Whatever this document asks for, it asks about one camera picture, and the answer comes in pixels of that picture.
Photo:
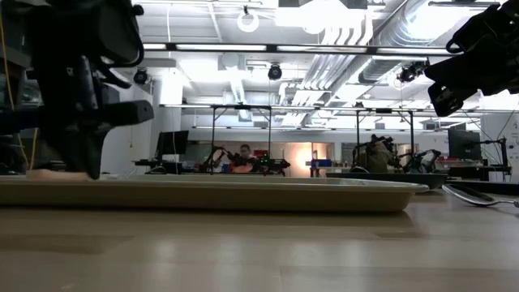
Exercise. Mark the blue plate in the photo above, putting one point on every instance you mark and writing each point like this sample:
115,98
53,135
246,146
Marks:
405,179

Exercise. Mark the background black robot arm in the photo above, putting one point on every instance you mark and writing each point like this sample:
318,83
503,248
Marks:
275,164
425,156
381,141
223,154

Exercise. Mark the beige plastic tray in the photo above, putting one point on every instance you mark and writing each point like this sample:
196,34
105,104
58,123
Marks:
243,198

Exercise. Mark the long linear ceiling light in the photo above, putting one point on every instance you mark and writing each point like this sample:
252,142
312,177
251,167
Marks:
221,47

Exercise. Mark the person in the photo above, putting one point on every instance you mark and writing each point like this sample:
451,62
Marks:
244,152
377,160

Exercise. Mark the round white ceiling lamp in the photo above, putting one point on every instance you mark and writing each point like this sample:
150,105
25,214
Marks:
248,30

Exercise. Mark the black computer monitor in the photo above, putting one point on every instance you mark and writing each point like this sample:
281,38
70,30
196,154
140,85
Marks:
172,142
464,145

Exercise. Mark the black ceiling camera cluster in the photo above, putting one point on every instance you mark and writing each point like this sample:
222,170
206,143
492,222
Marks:
407,74

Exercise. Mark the black background station frame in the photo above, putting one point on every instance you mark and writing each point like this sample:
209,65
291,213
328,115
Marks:
241,107
383,110

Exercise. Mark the blue box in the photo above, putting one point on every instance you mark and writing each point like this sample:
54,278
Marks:
321,163

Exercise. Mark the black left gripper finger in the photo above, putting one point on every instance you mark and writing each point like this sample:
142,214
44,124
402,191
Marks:
65,150
93,150

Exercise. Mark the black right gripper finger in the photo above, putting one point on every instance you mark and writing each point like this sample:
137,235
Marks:
450,64
448,77

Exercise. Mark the black ceiling spotlight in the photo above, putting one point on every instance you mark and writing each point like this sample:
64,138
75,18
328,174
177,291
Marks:
275,73
140,77

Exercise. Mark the silver ventilation duct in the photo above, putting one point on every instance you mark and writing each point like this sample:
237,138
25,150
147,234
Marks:
381,69

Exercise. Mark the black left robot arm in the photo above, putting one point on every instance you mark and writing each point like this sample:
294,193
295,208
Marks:
117,36

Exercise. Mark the black background desk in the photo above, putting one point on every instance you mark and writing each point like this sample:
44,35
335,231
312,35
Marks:
170,164

